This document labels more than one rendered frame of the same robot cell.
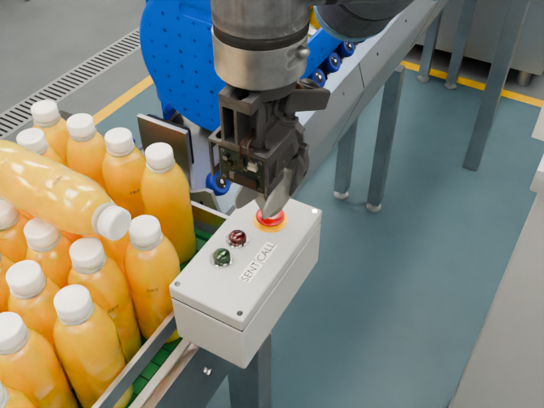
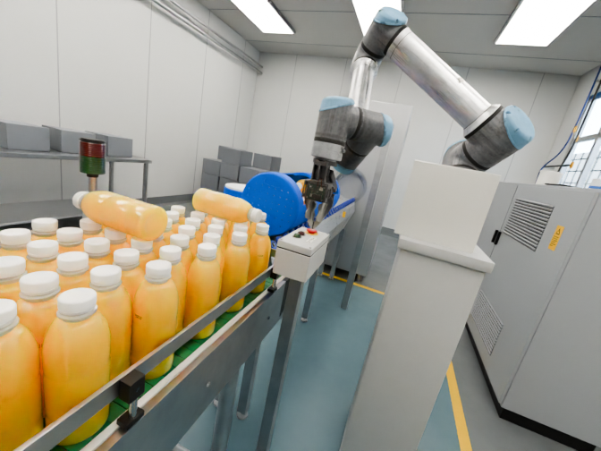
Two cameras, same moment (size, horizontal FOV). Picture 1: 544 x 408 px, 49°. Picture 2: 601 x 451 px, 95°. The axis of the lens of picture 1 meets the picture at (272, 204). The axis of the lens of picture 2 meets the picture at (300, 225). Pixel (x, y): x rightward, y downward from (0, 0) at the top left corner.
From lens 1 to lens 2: 47 cm
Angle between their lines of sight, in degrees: 31
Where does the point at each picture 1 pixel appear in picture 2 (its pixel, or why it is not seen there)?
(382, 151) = (310, 290)
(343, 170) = not seen: hidden behind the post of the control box
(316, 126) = not seen: hidden behind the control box
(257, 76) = (330, 153)
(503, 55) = (356, 257)
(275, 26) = (339, 135)
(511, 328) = (390, 322)
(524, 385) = (397, 357)
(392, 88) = not seen: hidden behind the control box
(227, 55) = (320, 145)
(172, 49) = (256, 198)
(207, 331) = (291, 262)
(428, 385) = (338, 400)
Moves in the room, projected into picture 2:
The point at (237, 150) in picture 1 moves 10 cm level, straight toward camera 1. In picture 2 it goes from (316, 182) to (327, 188)
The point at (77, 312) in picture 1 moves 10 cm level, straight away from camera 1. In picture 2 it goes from (243, 237) to (227, 225)
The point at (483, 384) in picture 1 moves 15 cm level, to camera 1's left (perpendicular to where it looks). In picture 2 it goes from (377, 361) to (344, 360)
